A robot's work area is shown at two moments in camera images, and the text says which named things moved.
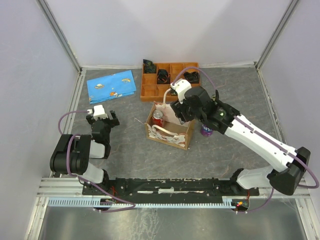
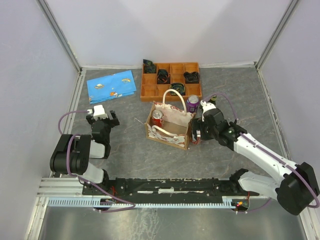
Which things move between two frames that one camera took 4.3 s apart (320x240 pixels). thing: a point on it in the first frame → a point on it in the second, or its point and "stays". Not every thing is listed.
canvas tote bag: (174, 133) stays
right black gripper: (179, 108) → (197, 124)
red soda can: (158, 116) stays
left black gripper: (113, 122) stays
